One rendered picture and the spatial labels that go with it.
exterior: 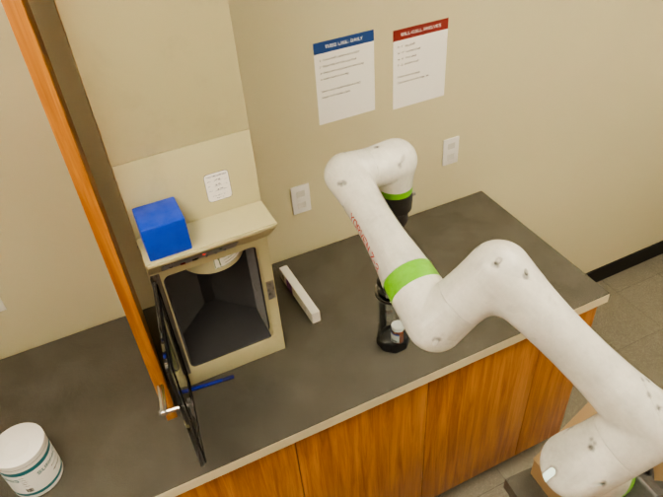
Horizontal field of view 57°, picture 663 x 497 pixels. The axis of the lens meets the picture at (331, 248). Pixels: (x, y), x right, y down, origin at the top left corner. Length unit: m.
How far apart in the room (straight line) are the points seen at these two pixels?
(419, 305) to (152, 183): 0.67
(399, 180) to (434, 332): 0.44
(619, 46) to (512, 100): 0.52
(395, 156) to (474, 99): 0.96
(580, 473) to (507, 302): 0.37
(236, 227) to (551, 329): 0.75
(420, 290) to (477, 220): 1.23
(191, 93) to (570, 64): 1.67
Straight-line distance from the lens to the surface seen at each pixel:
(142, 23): 1.31
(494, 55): 2.35
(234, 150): 1.47
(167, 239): 1.41
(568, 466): 1.33
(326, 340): 1.94
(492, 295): 1.15
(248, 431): 1.77
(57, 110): 1.25
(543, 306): 1.17
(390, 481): 2.30
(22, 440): 1.78
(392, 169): 1.45
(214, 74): 1.38
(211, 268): 1.66
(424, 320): 1.19
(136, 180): 1.44
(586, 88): 2.76
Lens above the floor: 2.38
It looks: 39 degrees down
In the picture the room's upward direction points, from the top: 5 degrees counter-clockwise
